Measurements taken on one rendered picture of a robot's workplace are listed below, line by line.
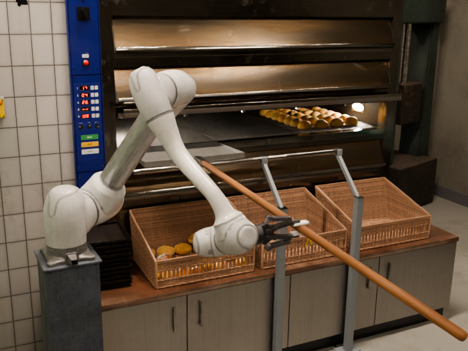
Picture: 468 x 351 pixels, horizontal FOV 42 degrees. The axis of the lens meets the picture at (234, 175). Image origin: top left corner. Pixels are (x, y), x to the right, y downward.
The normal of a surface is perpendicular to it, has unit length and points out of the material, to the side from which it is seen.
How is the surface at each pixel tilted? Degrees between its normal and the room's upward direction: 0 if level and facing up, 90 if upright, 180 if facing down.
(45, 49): 90
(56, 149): 90
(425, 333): 0
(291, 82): 70
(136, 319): 90
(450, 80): 90
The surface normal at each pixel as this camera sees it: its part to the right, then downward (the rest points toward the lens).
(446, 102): -0.89, 0.11
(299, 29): 0.41, -0.10
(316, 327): 0.43, 0.25
